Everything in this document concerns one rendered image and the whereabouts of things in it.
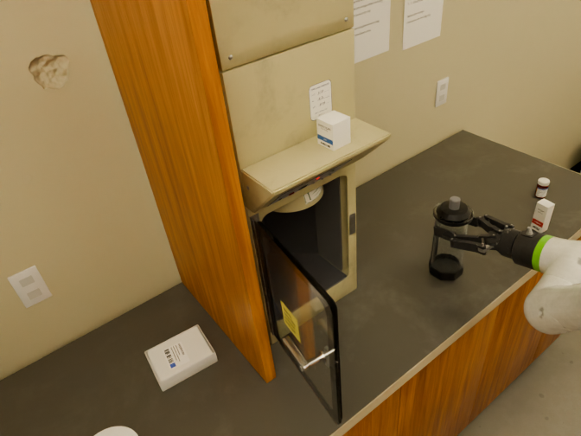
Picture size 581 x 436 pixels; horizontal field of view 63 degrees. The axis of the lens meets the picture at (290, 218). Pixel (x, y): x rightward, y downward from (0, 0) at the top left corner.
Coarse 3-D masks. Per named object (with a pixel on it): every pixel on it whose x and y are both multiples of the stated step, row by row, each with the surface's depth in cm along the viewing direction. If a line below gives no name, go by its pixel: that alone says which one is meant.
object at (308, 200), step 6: (312, 192) 117; (318, 192) 118; (300, 198) 115; (306, 198) 116; (312, 198) 117; (318, 198) 118; (288, 204) 115; (294, 204) 115; (300, 204) 115; (306, 204) 116; (312, 204) 117; (276, 210) 116; (282, 210) 116; (288, 210) 115; (294, 210) 115
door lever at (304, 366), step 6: (288, 342) 98; (288, 348) 98; (294, 348) 97; (294, 354) 96; (300, 354) 96; (300, 360) 94; (312, 360) 94; (318, 360) 95; (324, 360) 95; (300, 366) 94; (306, 366) 93
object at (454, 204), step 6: (450, 198) 131; (456, 198) 131; (444, 204) 134; (450, 204) 131; (456, 204) 130; (462, 204) 133; (438, 210) 133; (444, 210) 132; (450, 210) 131; (456, 210) 131; (462, 210) 131; (468, 210) 131; (444, 216) 131; (450, 216) 130; (456, 216) 130; (462, 216) 130; (468, 216) 130
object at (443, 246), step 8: (440, 216) 132; (472, 216) 131; (440, 224) 133; (456, 232) 132; (464, 232) 133; (440, 240) 136; (448, 240) 134; (432, 248) 142; (440, 248) 138; (448, 248) 136; (456, 248) 136; (432, 256) 143; (440, 256) 139; (448, 256) 138; (456, 256) 138; (432, 264) 144; (440, 264) 141; (448, 264) 139; (456, 264) 140; (448, 272) 142
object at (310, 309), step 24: (264, 240) 102; (288, 264) 93; (288, 288) 99; (312, 288) 86; (312, 312) 91; (288, 336) 114; (312, 336) 97; (336, 336) 86; (336, 360) 90; (312, 384) 111; (336, 384) 95; (336, 408) 101
